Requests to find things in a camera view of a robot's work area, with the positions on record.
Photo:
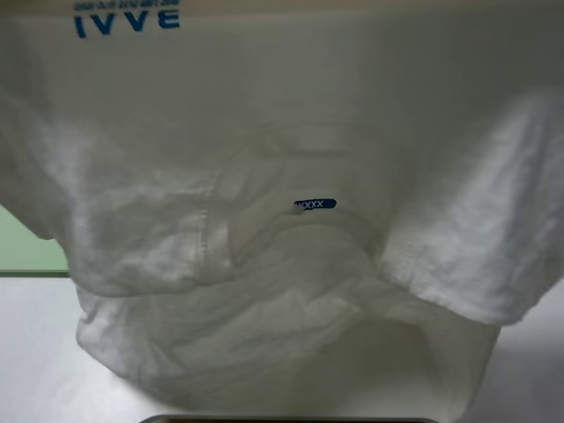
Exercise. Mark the white short sleeve t-shirt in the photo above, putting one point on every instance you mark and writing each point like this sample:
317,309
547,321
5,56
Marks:
268,205

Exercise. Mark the light green plastic tray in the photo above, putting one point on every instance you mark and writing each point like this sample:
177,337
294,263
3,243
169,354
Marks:
24,255

